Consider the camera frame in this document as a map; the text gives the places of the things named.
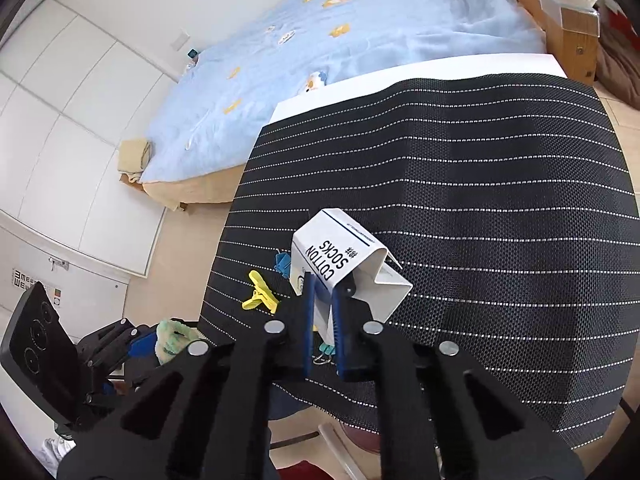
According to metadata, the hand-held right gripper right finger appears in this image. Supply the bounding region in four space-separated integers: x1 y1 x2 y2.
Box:
329 280 586 480

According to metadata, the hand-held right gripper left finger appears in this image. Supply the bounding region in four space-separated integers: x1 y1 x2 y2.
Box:
57 274 317 480

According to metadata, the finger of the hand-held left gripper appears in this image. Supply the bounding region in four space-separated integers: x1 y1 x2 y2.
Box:
75 317 161 361
82 367 146 408

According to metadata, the white sock box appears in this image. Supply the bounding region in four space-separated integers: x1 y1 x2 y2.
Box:
291 207 413 346

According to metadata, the person's left forearm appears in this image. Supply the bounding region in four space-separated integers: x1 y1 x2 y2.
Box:
39 436 77 477

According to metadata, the yellow clothespin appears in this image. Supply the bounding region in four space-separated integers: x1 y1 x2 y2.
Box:
241 270 281 313

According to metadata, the white door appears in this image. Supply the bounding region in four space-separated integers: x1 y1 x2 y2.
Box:
0 210 132 346

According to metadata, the beige bed sheet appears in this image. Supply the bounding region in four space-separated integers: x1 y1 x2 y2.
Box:
142 162 251 206

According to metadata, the beige folded cloth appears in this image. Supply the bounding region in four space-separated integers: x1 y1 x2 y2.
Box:
117 139 151 183

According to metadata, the black striped table mat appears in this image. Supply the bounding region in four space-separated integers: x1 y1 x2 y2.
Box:
199 76 640 450

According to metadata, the white wardrobe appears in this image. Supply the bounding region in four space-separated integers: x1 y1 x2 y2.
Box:
0 0 176 281

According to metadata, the white table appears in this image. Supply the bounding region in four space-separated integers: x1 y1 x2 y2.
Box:
262 54 568 126

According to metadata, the blue printed blanket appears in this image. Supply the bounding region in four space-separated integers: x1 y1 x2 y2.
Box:
140 0 546 186

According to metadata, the brown bean bag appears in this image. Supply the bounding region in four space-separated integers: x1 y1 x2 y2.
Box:
595 25 640 98

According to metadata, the wooden bed frame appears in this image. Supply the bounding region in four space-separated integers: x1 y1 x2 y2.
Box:
472 0 601 83

